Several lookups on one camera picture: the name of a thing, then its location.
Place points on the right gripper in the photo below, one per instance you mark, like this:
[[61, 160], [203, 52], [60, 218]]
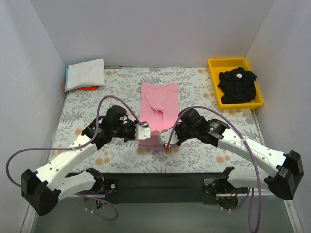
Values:
[[181, 132]]

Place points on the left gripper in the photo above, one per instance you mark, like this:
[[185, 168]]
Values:
[[131, 131]]

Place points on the pink t-shirt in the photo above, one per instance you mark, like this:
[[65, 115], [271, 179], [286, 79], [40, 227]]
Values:
[[159, 107]]

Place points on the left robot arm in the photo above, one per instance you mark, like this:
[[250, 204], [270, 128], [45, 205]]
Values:
[[93, 137]]

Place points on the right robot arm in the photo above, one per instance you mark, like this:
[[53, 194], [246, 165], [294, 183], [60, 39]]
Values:
[[276, 171]]

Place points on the floral patterned table mat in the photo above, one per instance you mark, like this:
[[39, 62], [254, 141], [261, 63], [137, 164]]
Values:
[[122, 87]]

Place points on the folded orange t-shirt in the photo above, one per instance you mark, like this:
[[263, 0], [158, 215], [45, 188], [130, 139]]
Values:
[[83, 88]]

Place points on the black t-shirt in bin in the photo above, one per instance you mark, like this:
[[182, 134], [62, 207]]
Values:
[[237, 85]]

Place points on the folded teal t-shirt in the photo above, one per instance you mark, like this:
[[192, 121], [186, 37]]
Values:
[[66, 77]]

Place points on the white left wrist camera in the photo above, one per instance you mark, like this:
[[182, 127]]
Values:
[[142, 132]]

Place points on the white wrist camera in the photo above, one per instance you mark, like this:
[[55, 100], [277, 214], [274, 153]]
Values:
[[142, 132], [168, 138]]

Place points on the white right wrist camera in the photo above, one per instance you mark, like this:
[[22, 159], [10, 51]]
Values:
[[168, 138]]

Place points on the aluminium frame rail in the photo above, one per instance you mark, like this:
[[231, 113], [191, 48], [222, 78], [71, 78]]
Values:
[[73, 194]]

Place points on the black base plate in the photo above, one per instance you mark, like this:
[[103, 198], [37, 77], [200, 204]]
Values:
[[162, 188]]

